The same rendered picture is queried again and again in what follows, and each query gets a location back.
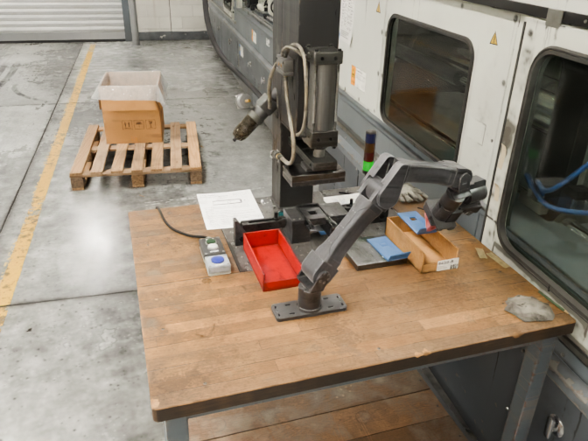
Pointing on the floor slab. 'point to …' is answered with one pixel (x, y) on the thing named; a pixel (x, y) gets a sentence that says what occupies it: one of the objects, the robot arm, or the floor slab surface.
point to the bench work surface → (324, 343)
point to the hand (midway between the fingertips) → (429, 228)
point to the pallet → (91, 143)
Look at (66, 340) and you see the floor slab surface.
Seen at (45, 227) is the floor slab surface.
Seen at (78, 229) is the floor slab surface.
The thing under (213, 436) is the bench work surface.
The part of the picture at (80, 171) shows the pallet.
